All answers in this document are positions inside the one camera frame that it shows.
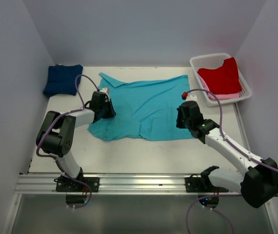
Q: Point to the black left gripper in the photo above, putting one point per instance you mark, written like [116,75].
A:
[111,112]

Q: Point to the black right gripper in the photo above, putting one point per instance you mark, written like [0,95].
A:
[179,124]

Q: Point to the aluminium mounting rail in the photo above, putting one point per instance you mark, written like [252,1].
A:
[135,166]

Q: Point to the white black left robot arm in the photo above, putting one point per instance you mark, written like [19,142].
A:
[55,140]

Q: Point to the pink t shirt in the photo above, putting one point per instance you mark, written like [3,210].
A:
[223,86]

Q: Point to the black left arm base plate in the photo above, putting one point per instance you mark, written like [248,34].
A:
[67,185]

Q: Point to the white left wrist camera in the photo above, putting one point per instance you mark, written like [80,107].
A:
[105,90]

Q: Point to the folded navy blue t shirt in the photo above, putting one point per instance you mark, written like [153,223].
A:
[61,80]

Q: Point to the red t shirt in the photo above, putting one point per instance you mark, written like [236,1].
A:
[229,67]

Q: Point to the turquoise t shirt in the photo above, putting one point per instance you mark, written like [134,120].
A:
[144,109]

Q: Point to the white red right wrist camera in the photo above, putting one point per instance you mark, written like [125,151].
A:
[189,97]

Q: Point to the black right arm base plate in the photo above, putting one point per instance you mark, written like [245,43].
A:
[197,184]

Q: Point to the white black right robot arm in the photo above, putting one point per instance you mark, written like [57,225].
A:
[256,179]

